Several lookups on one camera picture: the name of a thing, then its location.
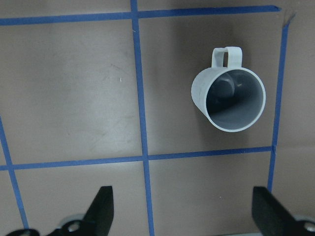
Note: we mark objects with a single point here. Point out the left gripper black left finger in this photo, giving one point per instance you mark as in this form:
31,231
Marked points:
98,219

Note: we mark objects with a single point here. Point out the white mug grey inside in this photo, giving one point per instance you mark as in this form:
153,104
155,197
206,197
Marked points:
230,96

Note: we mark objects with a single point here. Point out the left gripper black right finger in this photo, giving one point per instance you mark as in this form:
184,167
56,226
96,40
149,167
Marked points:
272,219

